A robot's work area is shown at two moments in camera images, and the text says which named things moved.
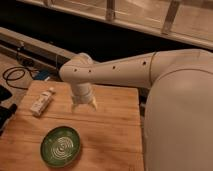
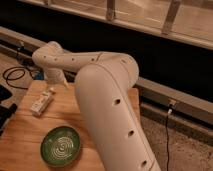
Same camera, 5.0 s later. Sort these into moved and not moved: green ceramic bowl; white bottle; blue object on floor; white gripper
Moved: white gripper
Not moved: white bottle; green ceramic bowl; blue object on floor
